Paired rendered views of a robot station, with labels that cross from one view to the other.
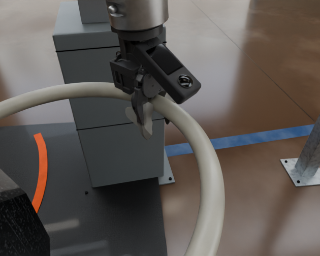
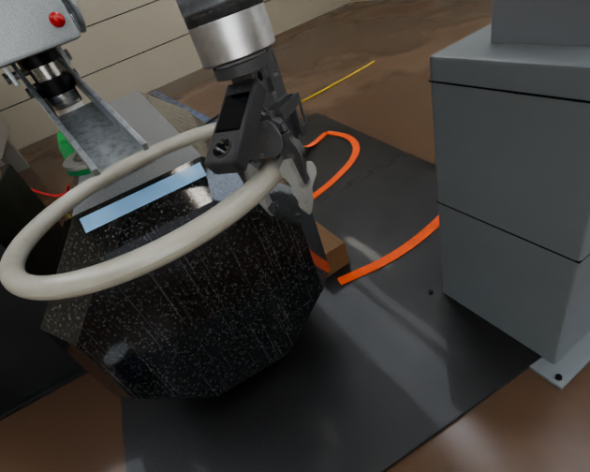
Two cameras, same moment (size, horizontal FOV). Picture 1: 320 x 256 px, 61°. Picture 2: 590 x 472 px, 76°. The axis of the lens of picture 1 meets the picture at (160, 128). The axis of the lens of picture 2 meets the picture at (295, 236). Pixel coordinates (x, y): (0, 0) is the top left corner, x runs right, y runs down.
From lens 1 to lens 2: 0.57 m
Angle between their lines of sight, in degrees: 62
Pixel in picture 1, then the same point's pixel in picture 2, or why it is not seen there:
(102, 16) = (524, 33)
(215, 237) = (71, 280)
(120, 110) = (498, 203)
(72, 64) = (445, 105)
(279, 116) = not seen: outside the picture
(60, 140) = not seen: hidden behind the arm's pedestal
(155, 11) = (206, 47)
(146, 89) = not seen: hidden behind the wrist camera
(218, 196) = (110, 264)
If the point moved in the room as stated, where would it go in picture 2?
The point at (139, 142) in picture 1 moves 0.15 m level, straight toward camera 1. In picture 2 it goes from (520, 275) to (477, 303)
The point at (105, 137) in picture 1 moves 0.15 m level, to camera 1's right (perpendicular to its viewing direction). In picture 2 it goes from (469, 234) to (510, 263)
